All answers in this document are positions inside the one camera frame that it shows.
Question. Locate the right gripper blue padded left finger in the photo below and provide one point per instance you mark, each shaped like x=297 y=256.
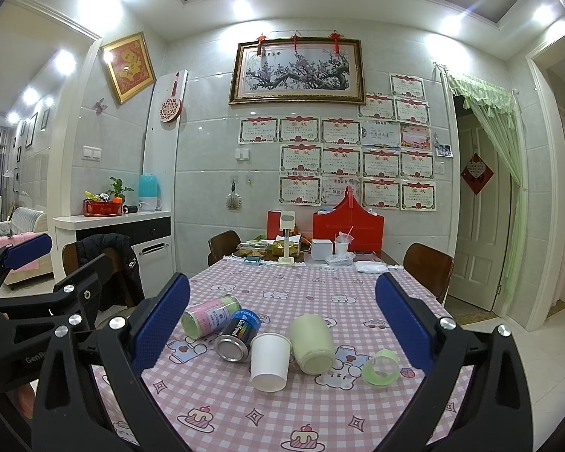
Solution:
x=69 y=413

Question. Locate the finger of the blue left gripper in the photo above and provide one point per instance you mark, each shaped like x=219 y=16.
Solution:
x=28 y=253

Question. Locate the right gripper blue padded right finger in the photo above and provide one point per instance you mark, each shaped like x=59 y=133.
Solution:
x=495 y=413

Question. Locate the white paper cup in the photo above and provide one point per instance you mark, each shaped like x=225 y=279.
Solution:
x=270 y=360

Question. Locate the green clear plastic cup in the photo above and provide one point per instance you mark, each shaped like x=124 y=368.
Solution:
x=381 y=370

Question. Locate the pale green cylindrical cup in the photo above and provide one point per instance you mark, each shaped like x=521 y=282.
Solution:
x=312 y=344

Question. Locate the clear drink cup with straw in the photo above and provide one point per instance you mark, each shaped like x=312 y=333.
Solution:
x=343 y=241

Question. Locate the red plant tray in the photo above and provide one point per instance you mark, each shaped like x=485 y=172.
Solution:
x=92 y=208

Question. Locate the black jacket on chair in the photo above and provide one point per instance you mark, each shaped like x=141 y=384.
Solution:
x=124 y=287

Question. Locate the white sideboard cabinet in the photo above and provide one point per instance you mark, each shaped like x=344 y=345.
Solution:
x=150 y=235

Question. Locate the teal white humidifier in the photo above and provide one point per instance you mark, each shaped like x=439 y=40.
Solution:
x=149 y=193

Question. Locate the brown chair right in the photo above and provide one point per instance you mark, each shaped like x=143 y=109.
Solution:
x=432 y=268

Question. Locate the brown chair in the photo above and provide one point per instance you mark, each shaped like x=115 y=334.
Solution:
x=432 y=268
x=223 y=244

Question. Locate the pink green canister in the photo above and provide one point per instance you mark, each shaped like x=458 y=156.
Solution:
x=207 y=318

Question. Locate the blue black tin can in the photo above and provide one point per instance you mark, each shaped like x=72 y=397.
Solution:
x=234 y=343

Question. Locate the brown chair left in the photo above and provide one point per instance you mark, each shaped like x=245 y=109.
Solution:
x=223 y=244

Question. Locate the pink checkered tablecloth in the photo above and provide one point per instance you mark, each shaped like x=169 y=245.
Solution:
x=212 y=403

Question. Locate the gold red framed picture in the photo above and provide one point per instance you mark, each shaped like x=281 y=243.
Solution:
x=128 y=66

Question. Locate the red gift bag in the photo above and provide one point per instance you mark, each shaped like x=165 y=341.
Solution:
x=350 y=218

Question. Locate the white panel door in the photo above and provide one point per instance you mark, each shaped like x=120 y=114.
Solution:
x=483 y=222

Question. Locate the white square box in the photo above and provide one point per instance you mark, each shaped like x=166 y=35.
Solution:
x=321 y=249

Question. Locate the red diamond door decoration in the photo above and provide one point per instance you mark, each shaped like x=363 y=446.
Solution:
x=476 y=173

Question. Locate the small red box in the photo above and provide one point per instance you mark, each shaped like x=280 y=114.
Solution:
x=273 y=224

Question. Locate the white desk lamp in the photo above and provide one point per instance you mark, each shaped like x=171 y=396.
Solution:
x=286 y=225

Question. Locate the green lace door curtain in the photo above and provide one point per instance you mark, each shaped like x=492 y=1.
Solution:
x=496 y=109

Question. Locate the plum blossom framed painting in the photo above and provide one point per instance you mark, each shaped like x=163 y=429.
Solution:
x=298 y=69

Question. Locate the round red wall ornament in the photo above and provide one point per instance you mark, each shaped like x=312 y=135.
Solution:
x=172 y=106

